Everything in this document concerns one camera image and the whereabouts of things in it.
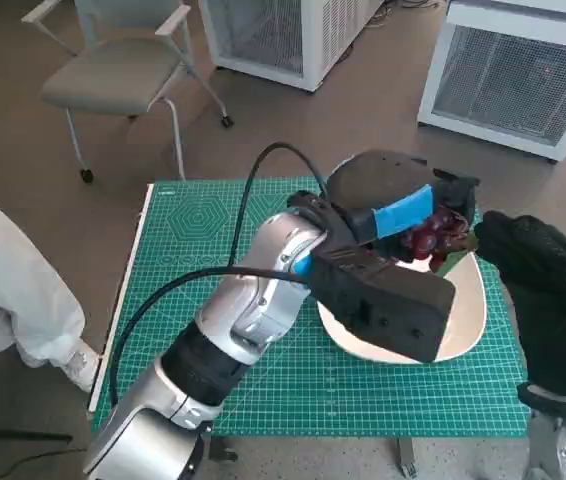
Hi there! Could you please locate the left bare black robot hand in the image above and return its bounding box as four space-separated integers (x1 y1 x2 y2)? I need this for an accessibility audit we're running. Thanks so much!
325 148 480 261

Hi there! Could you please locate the grey metal table leg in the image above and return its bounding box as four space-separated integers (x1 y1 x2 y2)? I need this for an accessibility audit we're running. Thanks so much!
397 438 418 476
211 434 238 461

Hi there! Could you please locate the green cutting mat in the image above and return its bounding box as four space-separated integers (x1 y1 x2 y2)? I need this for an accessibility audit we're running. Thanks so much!
91 174 532 436

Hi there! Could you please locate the red toy grape bunch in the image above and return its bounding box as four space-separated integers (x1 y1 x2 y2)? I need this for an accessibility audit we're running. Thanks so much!
400 204 479 274

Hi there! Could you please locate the black floor bar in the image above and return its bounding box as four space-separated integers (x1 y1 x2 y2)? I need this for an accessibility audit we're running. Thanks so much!
0 427 74 444

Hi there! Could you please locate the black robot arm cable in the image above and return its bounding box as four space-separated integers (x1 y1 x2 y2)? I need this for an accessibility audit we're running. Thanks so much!
109 142 329 409

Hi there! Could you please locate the white mesh cabinet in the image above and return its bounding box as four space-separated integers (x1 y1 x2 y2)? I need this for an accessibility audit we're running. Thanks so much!
197 0 389 93
416 0 566 162

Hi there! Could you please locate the grey chair with white frame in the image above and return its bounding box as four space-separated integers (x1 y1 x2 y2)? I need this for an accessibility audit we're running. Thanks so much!
21 0 236 184

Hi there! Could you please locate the right black gloved robot hand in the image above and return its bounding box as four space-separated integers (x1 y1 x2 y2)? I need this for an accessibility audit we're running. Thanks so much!
473 209 566 401

